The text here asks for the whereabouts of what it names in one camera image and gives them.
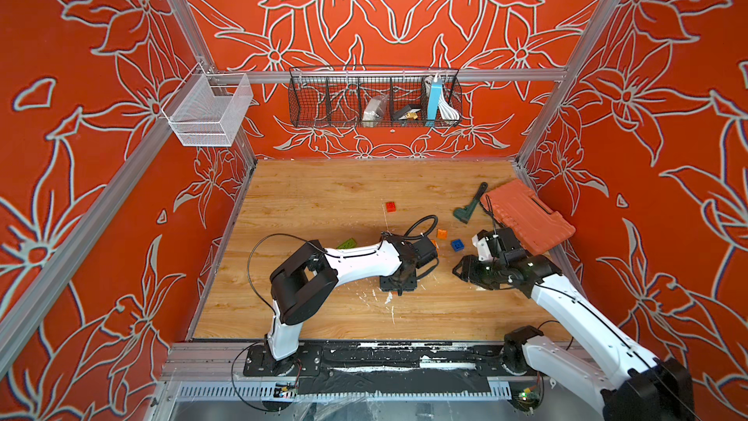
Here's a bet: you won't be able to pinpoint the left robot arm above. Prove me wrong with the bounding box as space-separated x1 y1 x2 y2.
267 234 438 361

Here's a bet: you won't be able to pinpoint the left black corrugated cable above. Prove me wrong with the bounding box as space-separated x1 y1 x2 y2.
402 214 439 242

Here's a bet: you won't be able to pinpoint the white cables in basket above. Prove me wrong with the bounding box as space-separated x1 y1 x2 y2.
437 86 461 127

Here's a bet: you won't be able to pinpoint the clear plastic bin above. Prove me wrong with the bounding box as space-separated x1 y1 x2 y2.
164 74 253 147

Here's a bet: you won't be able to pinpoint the blue lego brick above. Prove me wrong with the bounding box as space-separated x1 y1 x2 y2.
450 240 465 253

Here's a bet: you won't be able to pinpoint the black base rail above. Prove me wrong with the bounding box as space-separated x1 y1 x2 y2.
240 340 539 399

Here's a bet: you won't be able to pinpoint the red plastic tool case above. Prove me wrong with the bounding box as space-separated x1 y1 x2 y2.
481 179 576 255

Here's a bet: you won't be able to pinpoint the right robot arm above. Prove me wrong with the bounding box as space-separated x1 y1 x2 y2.
452 228 697 420

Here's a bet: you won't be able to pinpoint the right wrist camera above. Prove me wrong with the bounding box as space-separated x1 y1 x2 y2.
471 231 495 262

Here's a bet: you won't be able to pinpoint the long green lego plate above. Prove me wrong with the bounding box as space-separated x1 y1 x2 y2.
337 238 358 249

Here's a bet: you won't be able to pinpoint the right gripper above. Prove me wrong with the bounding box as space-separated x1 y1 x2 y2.
448 253 506 290

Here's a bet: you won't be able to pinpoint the dark green clamp tool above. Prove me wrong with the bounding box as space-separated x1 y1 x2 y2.
453 182 488 224

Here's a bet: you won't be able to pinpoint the black small box in basket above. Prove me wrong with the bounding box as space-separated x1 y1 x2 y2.
393 104 422 124

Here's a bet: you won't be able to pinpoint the plastic bag in basket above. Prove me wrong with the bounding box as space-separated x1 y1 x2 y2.
362 95 390 128

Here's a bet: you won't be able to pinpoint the black wire basket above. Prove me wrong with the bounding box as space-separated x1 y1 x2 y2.
288 65 464 129

